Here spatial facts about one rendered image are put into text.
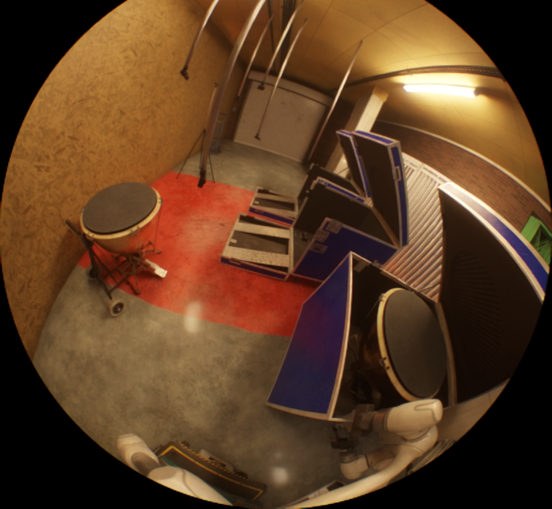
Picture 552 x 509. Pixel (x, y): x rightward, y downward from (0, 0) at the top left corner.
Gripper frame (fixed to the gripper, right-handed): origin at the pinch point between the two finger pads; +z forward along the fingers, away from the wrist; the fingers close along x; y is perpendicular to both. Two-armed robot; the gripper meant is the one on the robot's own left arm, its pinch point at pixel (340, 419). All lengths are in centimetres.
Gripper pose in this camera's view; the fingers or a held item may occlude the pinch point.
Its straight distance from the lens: 81.2
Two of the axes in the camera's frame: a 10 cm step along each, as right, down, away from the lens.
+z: -4.8, 6.4, 6.0
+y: 8.1, 5.8, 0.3
